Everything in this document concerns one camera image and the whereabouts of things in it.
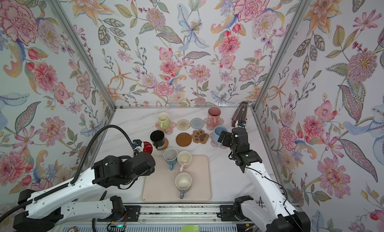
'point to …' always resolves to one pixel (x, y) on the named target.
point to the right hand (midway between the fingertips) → (228, 133)
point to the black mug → (157, 137)
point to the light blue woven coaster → (197, 123)
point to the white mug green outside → (164, 119)
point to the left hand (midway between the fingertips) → (151, 167)
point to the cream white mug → (184, 157)
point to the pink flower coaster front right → (214, 144)
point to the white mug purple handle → (183, 181)
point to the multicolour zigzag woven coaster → (183, 125)
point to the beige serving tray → (161, 186)
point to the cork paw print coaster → (200, 136)
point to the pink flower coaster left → (169, 131)
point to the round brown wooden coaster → (183, 139)
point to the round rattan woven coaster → (165, 146)
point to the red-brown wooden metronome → (240, 113)
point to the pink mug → (214, 113)
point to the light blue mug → (217, 132)
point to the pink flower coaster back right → (210, 127)
